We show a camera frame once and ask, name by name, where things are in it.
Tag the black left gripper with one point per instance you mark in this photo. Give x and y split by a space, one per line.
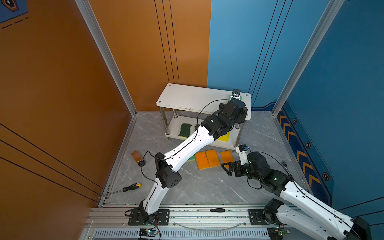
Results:
240 116

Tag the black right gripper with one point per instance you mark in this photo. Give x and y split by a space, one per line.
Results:
237 165

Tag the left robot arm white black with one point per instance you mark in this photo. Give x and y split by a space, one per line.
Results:
210 129

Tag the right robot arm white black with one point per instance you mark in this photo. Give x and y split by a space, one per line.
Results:
294 206

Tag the white two-tier shelf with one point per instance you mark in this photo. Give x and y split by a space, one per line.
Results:
187 104

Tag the orange sponge right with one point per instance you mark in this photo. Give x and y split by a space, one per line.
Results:
227 157

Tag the orange sponge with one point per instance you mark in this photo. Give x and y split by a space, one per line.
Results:
202 160
213 158
227 157

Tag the orange sponge middle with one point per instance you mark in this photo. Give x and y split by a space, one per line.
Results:
213 158

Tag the orange sponge left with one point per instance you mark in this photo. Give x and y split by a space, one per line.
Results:
202 160

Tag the right green circuit board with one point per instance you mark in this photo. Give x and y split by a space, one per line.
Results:
278 233

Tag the green circuit board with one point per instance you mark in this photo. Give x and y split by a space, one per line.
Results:
149 234
278 233

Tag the left green circuit board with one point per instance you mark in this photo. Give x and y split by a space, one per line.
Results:
149 234

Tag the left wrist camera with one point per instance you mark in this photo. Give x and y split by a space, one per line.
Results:
236 92

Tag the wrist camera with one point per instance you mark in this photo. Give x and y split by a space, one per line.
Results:
236 92
243 150

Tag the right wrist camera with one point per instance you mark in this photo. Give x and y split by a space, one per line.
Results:
243 150

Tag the black screwdriver on rail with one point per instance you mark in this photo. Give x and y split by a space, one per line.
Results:
217 210

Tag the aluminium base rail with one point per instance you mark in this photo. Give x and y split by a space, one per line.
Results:
184 222

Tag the yellow black handled screwdriver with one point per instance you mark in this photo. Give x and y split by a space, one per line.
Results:
123 190

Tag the brown sponge by wall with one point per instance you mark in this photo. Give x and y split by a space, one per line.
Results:
138 158

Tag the right aluminium corner post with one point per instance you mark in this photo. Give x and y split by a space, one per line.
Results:
328 16

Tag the aluminium corner post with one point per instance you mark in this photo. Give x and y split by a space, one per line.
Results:
328 16
101 42

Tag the left aluminium corner post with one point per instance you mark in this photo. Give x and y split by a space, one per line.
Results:
101 42

